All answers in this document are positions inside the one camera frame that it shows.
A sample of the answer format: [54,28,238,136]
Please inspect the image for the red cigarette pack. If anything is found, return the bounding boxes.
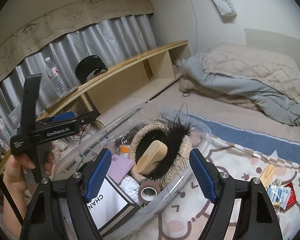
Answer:
[283,182,297,211]

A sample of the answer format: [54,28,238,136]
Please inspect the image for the person's left hand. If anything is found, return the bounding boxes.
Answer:
[2,151,55,193]

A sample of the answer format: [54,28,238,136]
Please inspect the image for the blue white packet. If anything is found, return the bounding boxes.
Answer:
[266,181,287,209]

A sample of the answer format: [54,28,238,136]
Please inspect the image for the oval wooden box on blanket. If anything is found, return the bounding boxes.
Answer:
[259,164,276,188]

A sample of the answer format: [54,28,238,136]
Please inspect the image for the clear water bottle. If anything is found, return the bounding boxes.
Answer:
[44,57,68,97]

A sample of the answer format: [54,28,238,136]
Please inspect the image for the cartoon patterned blanket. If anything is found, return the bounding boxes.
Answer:
[130,115,300,239]

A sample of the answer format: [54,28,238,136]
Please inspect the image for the white Chanel box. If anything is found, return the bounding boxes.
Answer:
[87,176,140,237]

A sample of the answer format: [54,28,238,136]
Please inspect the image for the black cap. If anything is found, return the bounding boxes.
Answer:
[75,55,108,84]

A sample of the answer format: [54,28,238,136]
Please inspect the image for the purple paper booklet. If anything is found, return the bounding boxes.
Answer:
[107,154,134,184]

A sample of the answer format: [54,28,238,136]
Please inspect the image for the orange capped bottle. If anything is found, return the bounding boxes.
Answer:
[119,145,130,158]

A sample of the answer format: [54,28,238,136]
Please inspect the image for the wooden bedside shelf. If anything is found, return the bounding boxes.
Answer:
[38,40,191,127]

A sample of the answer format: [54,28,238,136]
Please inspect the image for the brown tape roll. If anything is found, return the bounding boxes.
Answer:
[138,179,161,205]

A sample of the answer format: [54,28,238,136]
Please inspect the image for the grey blue duvet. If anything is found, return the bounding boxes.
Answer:
[179,53,300,127]

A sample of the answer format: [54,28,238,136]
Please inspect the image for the grey curtain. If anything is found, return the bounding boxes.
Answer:
[0,15,157,130]

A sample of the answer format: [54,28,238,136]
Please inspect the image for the clear plastic storage bin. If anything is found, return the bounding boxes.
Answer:
[53,103,211,239]

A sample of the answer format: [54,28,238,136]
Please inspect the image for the fuzzy beige feathered bag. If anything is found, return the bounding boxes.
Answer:
[128,112,193,188]

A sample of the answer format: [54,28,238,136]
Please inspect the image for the oval wooden box in bag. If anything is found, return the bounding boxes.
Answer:
[136,140,168,175]

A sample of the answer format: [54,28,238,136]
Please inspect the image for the paper curtain valance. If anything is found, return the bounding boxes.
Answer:
[0,0,153,83]

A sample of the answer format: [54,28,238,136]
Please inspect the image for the beige quilted left pillow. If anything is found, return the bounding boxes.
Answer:
[202,42,300,103]

